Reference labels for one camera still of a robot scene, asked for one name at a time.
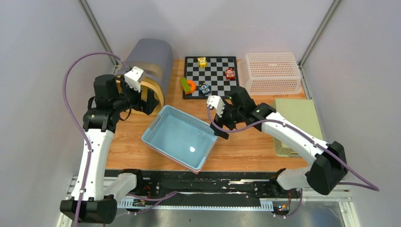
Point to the pink plastic basket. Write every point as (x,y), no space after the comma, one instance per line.
(193,170)

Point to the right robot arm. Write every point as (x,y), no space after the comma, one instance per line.
(326,161)

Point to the orange arch toy block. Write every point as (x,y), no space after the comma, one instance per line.
(189,87)

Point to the green plastic basket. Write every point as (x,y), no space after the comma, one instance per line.
(300,112)

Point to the grey and yellow laundry bin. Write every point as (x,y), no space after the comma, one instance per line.
(155,57)

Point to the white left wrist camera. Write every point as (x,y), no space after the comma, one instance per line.
(134,77)

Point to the right aluminium frame post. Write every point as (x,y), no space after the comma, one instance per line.
(319,32)

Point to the black metal base rail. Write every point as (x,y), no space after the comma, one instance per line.
(215,190)

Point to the yellow owl toy block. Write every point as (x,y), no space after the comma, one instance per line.
(202,62)

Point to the large white plastic basket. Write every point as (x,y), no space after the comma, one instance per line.
(274,73)

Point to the aluminium frame post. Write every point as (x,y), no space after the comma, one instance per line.
(319,32)
(94,24)

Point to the light blue plastic basket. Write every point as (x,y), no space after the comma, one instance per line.
(181,136)

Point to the red owl toy block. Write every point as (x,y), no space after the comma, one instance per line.
(230,74)

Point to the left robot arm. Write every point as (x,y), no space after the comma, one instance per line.
(90,202)

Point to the left aluminium frame post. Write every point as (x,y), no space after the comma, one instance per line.
(94,24)

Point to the black and white chessboard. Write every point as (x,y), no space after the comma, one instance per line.
(213,75)

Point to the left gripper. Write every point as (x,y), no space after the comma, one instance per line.
(147,106)

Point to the blue owl toy block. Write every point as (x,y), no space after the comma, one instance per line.
(204,89)

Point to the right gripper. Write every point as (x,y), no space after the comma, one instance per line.
(221,121)

